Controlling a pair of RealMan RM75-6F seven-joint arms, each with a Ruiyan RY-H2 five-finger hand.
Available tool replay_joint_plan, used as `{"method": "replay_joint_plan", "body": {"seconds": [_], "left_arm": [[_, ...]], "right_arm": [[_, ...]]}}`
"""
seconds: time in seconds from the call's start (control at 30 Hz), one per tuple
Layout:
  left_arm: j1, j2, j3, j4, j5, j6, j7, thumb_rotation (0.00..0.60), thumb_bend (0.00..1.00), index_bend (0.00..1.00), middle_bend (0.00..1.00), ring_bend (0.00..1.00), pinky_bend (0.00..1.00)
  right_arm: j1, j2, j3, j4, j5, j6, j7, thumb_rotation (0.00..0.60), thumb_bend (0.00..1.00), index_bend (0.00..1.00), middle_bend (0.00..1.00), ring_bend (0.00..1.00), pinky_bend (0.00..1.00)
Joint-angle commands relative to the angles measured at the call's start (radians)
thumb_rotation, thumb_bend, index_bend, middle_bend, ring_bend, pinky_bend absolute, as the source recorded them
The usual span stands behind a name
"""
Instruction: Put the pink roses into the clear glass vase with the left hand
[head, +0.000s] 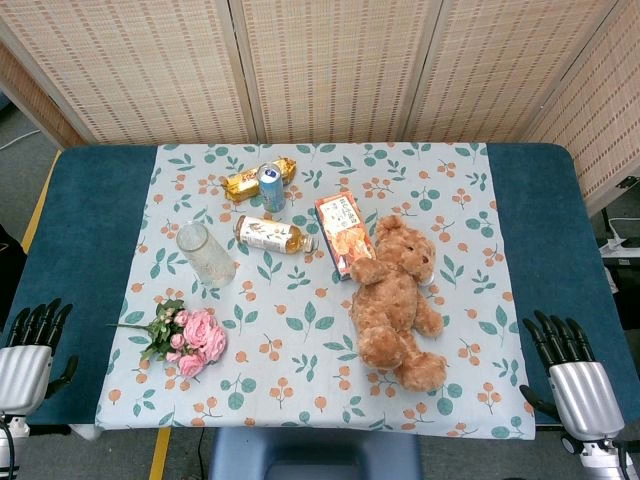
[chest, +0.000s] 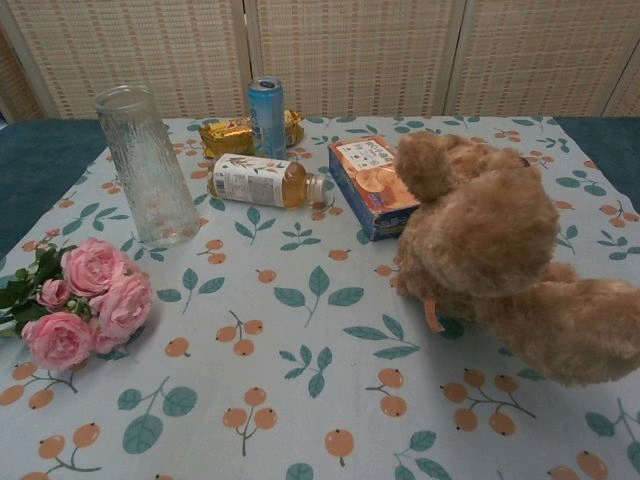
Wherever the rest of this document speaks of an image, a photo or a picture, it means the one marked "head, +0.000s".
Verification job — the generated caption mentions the amber tea bottle white label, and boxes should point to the amber tea bottle white label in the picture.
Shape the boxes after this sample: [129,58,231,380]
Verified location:
[233,214,320,256]

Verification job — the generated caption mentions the thin white floor cable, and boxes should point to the thin white floor cable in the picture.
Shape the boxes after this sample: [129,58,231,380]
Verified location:
[0,127,42,151]

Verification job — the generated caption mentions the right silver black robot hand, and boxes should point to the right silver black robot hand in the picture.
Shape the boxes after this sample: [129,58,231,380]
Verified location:
[518,309,626,441]

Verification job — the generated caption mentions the light blue drink can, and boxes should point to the light blue drink can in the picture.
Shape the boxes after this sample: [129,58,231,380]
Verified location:
[257,162,287,214]

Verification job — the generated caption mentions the woven bamboo screen panel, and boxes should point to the woven bamboo screen panel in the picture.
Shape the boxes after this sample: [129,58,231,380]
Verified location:
[404,0,624,145]
[524,0,640,216]
[229,0,444,145]
[0,0,251,147]
[0,39,84,149]

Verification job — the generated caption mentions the clear glass vase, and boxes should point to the clear glass vase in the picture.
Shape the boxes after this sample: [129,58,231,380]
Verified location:
[175,221,237,289]

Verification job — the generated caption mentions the gold foil snack package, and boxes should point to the gold foil snack package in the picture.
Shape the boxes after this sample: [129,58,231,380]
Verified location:
[221,155,299,203]

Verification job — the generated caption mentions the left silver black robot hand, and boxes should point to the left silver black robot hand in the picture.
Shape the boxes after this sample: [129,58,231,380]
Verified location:
[0,298,80,412]

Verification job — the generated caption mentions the floral leaf print tablecloth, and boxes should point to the floral leaf print tablecloth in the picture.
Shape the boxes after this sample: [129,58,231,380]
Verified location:
[94,142,536,441]

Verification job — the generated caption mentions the white power cable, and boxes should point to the white power cable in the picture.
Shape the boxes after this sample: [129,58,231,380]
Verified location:
[606,216,640,242]

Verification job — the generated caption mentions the dark blue table cover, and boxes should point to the dark blue table cover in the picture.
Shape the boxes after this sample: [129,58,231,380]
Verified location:
[0,143,629,429]

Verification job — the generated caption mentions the pink artificial rose bouquet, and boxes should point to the pink artificial rose bouquet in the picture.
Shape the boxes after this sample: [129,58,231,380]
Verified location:
[107,298,229,379]

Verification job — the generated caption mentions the white power strip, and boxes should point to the white power strip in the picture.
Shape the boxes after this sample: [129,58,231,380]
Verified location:
[598,238,640,259]

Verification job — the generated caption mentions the brown teddy bear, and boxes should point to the brown teddy bear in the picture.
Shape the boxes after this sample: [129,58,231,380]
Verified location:
[348,214,449,393]

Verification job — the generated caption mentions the orange biscuit box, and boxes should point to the orange biscuit box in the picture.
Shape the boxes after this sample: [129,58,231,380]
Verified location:
[313,191,377,283]

